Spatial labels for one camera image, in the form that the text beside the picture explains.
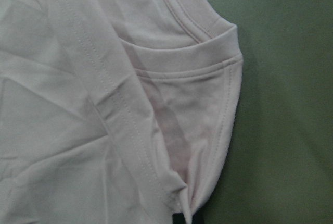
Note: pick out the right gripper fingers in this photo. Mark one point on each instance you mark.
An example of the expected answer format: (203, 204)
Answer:
(178, 218)

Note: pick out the pink Snoopy t-shirt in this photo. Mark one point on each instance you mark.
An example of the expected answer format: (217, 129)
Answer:
(114, 111)

